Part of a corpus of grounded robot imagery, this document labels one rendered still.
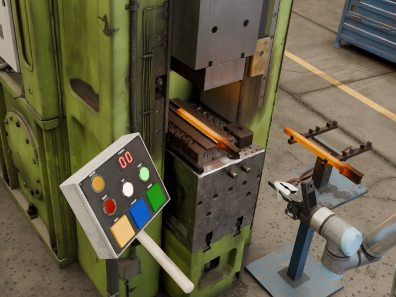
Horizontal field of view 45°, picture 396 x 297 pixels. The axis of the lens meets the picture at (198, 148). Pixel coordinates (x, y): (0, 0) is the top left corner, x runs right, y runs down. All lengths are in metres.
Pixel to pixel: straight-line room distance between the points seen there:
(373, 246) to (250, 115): 0.89
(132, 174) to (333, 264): 0.76
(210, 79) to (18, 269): 1.62
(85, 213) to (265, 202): 1.99
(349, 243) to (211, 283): 1.06
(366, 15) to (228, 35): 4.14
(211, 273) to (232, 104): 0.90
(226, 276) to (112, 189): 1.22
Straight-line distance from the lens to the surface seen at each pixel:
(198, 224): 2.15
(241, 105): 2.25
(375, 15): 5.79
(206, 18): 1.71
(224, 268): 2.64
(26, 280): 2.85
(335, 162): 2.14
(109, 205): 1.55
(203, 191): 2.03
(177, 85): 2.41
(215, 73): 1.83
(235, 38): 1.83
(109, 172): 1.56
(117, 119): 1.84
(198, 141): 2.04
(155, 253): 2.03
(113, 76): 1.75
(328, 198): 2.38
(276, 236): 3.10
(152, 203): 1.69
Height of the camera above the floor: 2.11
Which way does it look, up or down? 34 degrees down
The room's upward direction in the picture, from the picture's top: 5 degrees clockwise
